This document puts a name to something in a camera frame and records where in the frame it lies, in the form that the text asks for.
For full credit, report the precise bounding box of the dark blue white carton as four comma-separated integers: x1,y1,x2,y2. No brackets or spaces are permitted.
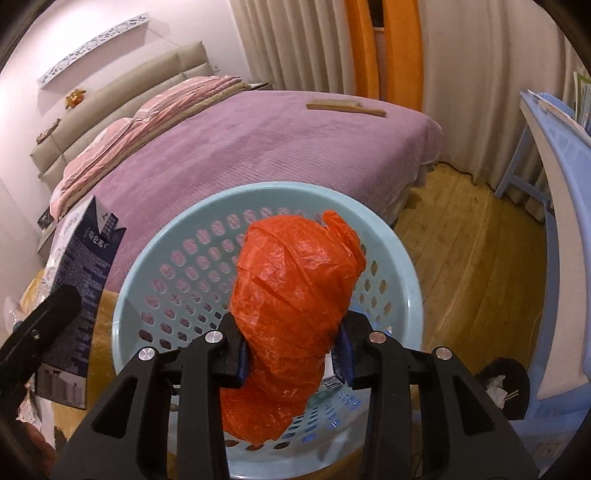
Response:
36,196,126,409

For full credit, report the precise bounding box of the orange plastic bag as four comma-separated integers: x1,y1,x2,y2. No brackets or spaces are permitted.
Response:
221,210,367,444

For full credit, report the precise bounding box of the black trash bin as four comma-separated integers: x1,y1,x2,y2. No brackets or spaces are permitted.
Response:
476,357,531,420

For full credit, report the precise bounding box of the grey nightstand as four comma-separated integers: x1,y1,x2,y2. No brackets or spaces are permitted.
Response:
36,223,56,263

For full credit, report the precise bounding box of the light blue plastic basket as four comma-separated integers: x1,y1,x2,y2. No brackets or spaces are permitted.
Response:
112,182,424,479

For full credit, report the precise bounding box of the dark item on headboard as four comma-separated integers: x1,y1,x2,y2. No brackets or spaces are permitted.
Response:
36,118,61,145

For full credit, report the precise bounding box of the orange plush toy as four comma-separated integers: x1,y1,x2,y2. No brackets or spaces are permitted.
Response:
64,88,86,110

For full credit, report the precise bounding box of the beige padded headboard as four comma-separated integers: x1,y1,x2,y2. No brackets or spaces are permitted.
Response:
30,41,213,189

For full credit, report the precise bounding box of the blue white desk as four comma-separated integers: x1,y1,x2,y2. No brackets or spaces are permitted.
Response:
495,90,590,471

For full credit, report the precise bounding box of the folded pink quilt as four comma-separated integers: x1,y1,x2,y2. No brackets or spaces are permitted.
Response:
49,75,250,220

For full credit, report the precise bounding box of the bed with purple cover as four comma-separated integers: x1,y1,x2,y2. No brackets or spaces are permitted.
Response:
91,90,444,292

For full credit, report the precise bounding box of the wooden stick on bed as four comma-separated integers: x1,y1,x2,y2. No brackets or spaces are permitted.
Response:
305,99,387,118

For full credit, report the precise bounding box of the beige curtain right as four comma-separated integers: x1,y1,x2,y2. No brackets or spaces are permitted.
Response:
417,0,588,222

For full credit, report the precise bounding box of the beige curtain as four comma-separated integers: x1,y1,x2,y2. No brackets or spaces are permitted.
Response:
230,0,356,94
417,0,588,222

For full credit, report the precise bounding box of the beige curtain left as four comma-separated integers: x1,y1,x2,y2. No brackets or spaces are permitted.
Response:
230,0,356,94

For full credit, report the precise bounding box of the orange curtain left strip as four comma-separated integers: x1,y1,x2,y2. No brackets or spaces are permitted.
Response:
345,0,380,99

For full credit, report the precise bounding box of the dark picture frame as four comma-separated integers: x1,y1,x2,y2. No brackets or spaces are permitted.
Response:
37,209,54,230

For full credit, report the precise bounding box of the white decorative wall shelf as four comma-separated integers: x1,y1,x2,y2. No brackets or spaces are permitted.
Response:
37,12,150,90

